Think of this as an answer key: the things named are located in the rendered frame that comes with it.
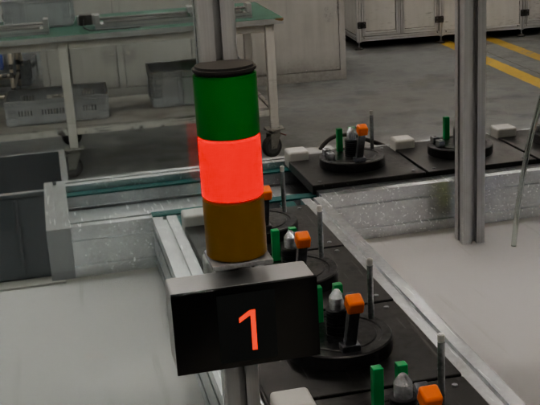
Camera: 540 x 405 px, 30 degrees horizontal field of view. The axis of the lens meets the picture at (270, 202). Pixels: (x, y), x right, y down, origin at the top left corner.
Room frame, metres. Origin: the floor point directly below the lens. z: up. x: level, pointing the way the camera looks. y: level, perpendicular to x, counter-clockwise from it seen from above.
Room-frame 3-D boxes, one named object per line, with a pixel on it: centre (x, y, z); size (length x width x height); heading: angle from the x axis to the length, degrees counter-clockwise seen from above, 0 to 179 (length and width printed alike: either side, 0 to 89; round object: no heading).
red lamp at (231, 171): (0.78, 0.03, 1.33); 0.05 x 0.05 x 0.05
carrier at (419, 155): (2.12, -0.42, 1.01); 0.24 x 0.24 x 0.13; 12
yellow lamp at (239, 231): (0.78, 0.03, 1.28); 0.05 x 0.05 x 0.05
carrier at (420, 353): (1.19, -0.08, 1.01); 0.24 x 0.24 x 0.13; 12
